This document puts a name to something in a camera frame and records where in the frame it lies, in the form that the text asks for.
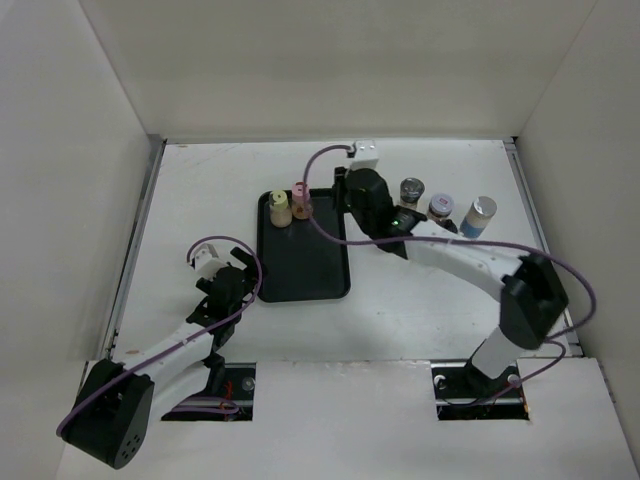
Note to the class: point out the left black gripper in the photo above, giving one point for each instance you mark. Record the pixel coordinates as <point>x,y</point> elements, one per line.
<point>249,262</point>

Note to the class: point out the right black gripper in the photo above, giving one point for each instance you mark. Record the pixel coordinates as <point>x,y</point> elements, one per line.
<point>339,188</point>

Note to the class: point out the pink cap spice bottle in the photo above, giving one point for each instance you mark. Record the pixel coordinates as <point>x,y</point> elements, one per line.
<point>301,205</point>

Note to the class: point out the yellow cap spice bottle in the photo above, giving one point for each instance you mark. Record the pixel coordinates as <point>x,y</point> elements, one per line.
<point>280,213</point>

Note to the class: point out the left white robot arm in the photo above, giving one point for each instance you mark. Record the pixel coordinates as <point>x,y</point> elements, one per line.
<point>118,400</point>

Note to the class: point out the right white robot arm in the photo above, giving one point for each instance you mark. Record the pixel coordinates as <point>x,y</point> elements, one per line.
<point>527,288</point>

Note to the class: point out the black rectangular plastic tray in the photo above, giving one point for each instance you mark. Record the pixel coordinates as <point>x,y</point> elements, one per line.
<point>301,265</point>

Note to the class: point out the grey cap pepper grinder bottle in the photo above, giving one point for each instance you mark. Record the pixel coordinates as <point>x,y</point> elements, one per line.
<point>411,190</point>

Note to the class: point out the red label spice jar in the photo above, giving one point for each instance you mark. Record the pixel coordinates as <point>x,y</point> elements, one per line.
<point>440,207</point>

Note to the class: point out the black cap grinder bottle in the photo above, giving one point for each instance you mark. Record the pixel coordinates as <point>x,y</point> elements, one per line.
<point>451,226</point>

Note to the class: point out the silver cap blue label bottle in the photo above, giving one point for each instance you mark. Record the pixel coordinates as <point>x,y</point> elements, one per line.
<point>480,213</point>

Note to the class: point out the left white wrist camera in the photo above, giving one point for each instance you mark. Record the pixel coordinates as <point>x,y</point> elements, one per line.
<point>205,261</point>

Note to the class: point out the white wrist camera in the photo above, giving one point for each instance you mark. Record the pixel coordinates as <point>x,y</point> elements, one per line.
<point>364,155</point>
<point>205,261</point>

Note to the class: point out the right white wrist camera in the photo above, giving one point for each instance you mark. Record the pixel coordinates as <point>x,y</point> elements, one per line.
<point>364,155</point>

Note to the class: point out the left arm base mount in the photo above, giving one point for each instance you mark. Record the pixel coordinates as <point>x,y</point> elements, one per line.
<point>227,395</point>

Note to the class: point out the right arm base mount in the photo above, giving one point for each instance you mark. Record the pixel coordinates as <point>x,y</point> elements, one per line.
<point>462,393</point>

